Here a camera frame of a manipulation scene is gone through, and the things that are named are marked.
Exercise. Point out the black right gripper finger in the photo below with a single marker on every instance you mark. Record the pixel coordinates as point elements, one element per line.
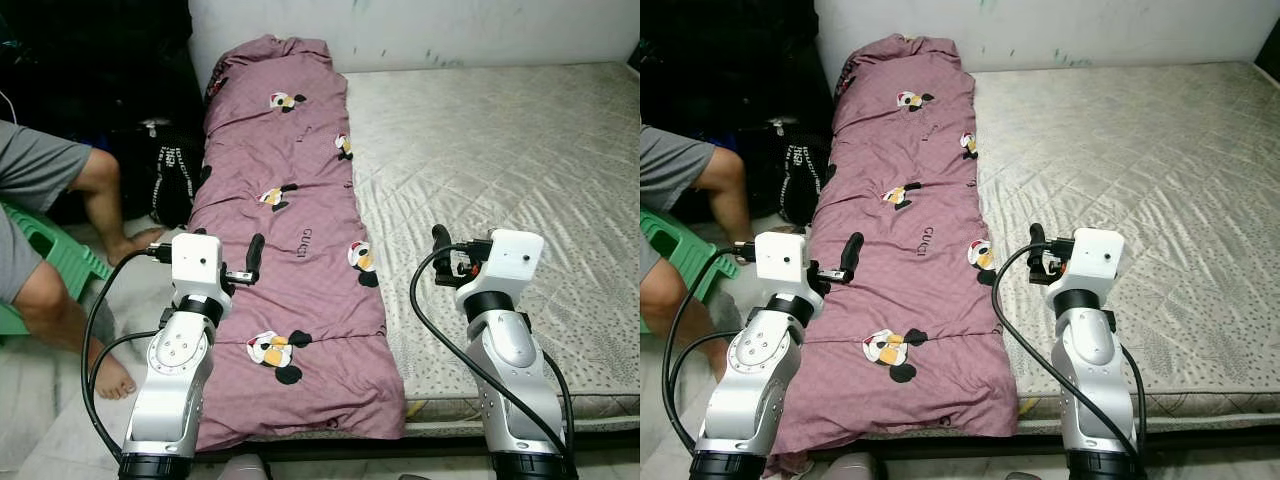
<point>1038,255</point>
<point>443,255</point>

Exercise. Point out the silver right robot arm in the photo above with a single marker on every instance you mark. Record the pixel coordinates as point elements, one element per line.
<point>510,350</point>
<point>1090,345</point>

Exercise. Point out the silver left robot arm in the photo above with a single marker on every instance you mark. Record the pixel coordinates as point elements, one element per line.
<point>750,370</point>
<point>175,370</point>

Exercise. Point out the white quilted mattress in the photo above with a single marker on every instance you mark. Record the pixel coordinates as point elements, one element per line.
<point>1150,220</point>
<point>500,220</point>

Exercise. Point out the purple cartoon print quilt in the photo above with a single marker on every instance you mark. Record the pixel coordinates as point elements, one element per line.
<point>900,300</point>
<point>290,300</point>

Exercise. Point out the black bag with white print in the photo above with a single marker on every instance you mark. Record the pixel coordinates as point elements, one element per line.
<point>805,175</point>
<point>175,175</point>

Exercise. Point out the green plastic stool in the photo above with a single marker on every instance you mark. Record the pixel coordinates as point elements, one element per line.
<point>60,250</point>
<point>690,255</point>

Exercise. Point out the spotted fabric bed base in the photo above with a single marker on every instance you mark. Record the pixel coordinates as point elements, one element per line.
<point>450,440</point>
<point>1150,438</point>

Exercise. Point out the seated person in grey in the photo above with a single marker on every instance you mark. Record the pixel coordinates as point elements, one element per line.
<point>665,165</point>
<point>30,165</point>

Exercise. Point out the silver right robot leg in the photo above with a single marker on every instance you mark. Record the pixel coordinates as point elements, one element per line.
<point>416,476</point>
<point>1022,476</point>

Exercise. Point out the black tufted headboard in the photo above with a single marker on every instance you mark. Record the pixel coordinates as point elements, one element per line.
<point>1272,40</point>

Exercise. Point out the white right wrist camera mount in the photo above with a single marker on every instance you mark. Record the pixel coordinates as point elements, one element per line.
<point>510,262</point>
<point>1095,260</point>

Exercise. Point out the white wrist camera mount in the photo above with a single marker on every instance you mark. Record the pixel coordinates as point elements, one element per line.
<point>1095,260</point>
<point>781,265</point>
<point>510,262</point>
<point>196,265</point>

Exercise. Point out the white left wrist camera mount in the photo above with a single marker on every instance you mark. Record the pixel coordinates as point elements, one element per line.
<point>196,265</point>
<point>781,265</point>

